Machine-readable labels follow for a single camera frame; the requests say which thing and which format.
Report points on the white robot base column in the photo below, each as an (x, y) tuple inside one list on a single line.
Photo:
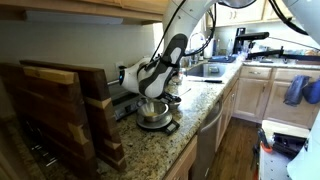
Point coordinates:
[(306, 165)]

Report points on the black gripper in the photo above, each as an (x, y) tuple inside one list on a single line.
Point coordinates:
[(169, 98)]

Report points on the silver metal spoon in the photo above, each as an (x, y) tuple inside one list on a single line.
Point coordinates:
[(184, 92)]

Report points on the dark wooden cutting board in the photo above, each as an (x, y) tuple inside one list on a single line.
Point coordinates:
[(99, 110)]

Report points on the large steel bowl on scale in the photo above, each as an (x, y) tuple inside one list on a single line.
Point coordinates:
[(153, 111)]

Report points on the black digital kitchen scale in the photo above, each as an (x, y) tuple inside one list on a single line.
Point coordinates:
[(167, 124)]

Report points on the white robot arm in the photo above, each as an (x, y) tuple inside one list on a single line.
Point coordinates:
[(149, 78)]

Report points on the kitchen sink faucet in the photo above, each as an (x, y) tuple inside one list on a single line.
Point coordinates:
[(197, 41)]

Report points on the small steel bowl yellow grains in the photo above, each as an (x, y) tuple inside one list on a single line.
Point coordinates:
[(174, 105)]

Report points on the blue hanging towel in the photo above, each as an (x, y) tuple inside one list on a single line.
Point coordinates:
[(301, 88)]

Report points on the black handled knife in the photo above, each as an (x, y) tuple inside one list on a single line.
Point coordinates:
[(206, 80)]

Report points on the striped wooden cutting board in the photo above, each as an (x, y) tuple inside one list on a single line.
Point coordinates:
[(51, 102)]

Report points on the stainless dishwasher front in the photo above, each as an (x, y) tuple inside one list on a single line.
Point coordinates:
[(206, 143)]

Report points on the stainless steel toaster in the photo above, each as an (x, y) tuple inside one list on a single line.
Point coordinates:
[(124, 102)]

